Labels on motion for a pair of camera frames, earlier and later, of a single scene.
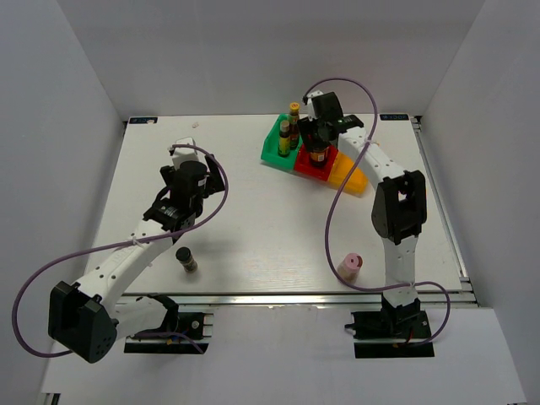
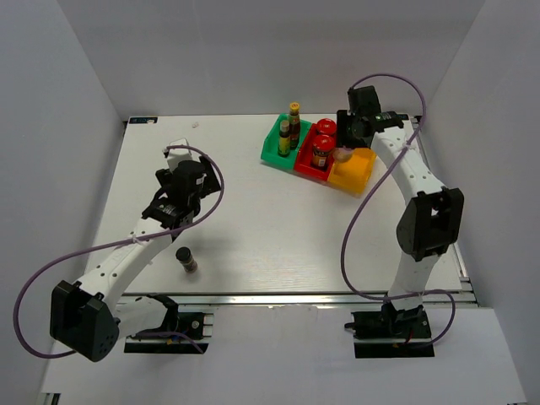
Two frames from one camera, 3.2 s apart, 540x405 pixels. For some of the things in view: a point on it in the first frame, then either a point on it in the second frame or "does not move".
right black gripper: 306,129 to 342,118
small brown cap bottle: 284,139 does not move
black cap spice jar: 185,256 does not move
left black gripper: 213,183 does not move
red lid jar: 318,158 does not move
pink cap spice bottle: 349,267 to 342,154
